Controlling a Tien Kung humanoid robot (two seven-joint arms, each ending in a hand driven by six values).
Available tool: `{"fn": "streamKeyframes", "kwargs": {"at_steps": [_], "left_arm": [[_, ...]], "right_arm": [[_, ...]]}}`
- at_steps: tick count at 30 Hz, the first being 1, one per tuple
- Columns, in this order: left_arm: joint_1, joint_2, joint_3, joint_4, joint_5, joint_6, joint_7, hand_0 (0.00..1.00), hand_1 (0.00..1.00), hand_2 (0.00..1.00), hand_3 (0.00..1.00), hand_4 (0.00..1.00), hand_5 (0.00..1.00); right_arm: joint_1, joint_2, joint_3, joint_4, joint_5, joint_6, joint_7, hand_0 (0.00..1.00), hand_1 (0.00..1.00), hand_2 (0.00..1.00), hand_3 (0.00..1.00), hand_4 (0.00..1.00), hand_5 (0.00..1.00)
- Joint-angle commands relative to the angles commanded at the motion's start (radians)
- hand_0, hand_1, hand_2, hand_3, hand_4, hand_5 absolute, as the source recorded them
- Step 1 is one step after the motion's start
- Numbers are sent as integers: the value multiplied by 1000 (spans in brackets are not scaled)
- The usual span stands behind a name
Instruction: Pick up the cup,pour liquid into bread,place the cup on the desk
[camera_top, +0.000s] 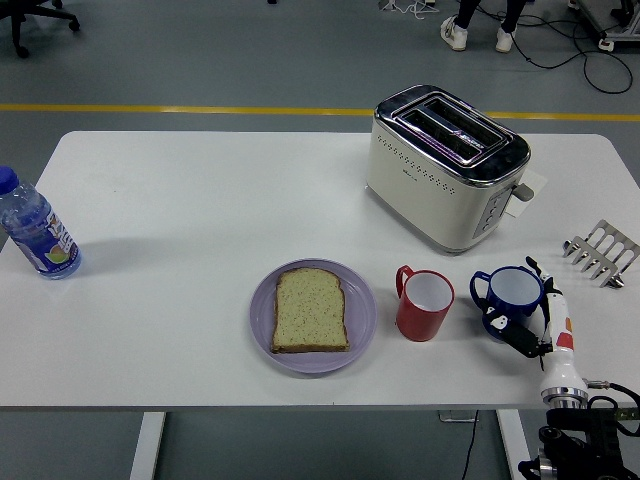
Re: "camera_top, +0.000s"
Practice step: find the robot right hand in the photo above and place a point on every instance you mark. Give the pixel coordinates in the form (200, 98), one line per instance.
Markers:
(561, 372)

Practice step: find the blue cup white inside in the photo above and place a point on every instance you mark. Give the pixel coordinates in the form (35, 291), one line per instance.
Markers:
(515, 287)

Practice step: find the red cup white inside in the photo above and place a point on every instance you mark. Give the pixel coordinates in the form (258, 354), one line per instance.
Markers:
(417, 325)

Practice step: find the slice of toast bread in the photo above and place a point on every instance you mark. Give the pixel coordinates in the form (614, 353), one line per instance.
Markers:
(310, 310)

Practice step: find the white table leg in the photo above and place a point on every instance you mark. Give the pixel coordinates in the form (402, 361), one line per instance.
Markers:
(147, 450)
(515, 450)

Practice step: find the metal toast rack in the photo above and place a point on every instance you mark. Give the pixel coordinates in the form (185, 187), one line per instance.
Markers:
(606, 227)

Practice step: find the purple round plate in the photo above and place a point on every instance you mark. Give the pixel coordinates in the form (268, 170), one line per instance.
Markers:
(361, 310)

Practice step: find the cream and chrome toaster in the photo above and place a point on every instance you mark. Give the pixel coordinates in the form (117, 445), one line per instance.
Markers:
(425, 200)

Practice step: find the person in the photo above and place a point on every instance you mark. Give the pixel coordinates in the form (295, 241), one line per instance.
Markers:
(467, 10)

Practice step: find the clear water bottle blue cap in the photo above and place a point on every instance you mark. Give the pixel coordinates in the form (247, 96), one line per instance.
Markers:
(35, 230)

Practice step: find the black office chair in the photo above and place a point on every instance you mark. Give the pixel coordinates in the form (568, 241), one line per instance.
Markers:
(20, 15)

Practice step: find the grey bracket under table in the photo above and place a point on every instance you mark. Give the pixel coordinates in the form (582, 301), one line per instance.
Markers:
(452, 416)

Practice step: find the metal equipment frame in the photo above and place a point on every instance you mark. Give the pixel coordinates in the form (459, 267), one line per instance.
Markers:
(620, 35)

